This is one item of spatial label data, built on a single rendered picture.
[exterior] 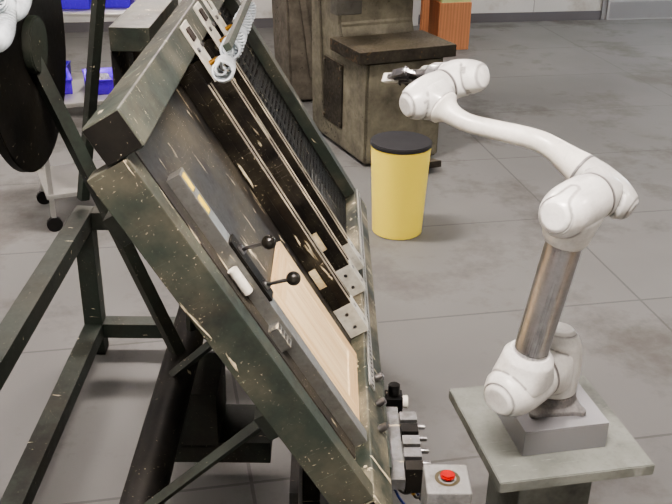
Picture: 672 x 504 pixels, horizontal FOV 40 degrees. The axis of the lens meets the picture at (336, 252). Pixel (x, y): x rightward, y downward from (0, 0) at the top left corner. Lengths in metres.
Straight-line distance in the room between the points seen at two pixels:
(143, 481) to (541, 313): 1.26
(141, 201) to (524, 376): 1.23
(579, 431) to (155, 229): 1.51
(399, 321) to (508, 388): 2.42
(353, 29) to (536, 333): 5.06
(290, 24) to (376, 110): 1.84
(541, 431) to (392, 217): 3.22
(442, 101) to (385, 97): 4.45
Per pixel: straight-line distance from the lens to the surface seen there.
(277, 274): 2.68
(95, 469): 4.10
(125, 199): 2.07
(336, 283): 3.07
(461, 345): 4.88
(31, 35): 3.01
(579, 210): 2.39
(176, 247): 2.10
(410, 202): 5.88
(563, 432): 2.94
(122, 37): 3.53
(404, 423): 2.98
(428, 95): 2.64
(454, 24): 11.05
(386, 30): 7.53
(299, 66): 8.73
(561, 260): 2.51
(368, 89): 7.01
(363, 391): 2.88
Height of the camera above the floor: 2.53
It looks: 26 degrees down
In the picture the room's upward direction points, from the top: 1 degrees clockwise
